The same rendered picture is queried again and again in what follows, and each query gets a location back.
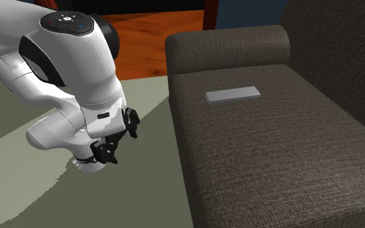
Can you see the dark brown fabric sofa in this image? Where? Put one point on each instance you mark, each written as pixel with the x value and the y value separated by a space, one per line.
pixel 264 158

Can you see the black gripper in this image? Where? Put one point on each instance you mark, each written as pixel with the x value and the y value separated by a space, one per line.
pixel 115 138

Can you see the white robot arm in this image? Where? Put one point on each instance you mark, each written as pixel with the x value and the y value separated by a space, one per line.
pixel 84 72

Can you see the flat grey rectangular box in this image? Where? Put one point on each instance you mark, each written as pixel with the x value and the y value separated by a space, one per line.
pixel 232 94

